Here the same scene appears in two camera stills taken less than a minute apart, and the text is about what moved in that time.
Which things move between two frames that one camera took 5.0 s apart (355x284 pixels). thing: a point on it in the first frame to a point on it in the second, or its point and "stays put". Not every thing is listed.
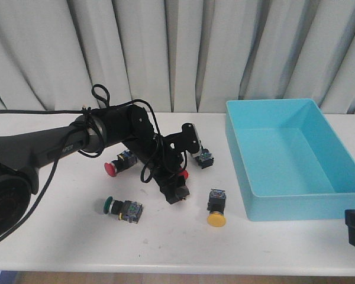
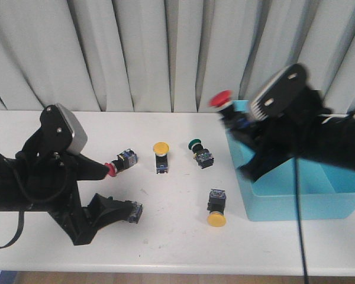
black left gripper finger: [168, 183] to [103, 211]
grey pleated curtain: [180, 56] stays put
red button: [184, 173] to [221, 100]
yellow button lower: [216, 218] stays put
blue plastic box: [289, 162] stays put
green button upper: [205, 160] stays put
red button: [125, 160] stays put
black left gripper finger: [181, 190] to [87, 168]
